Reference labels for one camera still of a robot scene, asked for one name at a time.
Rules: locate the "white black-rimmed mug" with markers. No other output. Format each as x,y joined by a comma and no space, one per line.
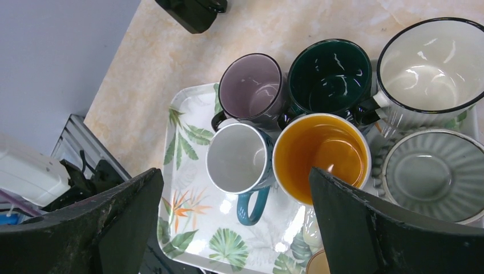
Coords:
428,73

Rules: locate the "dark green mug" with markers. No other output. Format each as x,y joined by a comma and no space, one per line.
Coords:
332,76

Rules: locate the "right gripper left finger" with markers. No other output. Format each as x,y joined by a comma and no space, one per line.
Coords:
106,233

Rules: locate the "white floral mug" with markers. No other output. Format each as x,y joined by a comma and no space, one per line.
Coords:
325,141

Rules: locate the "grey striped mug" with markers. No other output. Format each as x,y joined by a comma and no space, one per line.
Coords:
435,172

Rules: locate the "lilac purple mug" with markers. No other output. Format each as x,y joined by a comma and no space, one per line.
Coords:
253,90

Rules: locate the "black mug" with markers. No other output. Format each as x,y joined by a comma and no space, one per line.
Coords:
196,16

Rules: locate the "orange red mug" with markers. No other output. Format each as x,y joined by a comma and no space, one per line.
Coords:
318,264

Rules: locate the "blue plastic bin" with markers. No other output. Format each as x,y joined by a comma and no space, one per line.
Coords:
11,219

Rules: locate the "floral leaf pattern tray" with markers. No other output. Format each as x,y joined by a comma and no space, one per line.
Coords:
198,224

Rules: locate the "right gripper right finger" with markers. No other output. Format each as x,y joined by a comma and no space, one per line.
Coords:
362,233

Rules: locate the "light blue mug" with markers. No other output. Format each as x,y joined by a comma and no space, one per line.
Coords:
239,162

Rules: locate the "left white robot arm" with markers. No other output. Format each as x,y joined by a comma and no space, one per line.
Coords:
38,178

